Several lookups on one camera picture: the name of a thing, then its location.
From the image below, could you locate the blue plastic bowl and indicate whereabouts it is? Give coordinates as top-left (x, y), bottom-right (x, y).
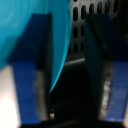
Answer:
top-left (0, 0), bottom-right (73, 95)

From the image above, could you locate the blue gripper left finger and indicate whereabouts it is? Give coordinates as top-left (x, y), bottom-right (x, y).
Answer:
top-left (7, 13), bottom-right (55, 125)

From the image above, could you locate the black air fryer drawer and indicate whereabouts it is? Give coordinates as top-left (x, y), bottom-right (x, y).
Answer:
top-left (49, 0), bottom-right (128, 128)

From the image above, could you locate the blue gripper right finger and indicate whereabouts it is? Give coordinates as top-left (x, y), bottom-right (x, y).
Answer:
top-left (83, 13), bottom-right (128, 124)

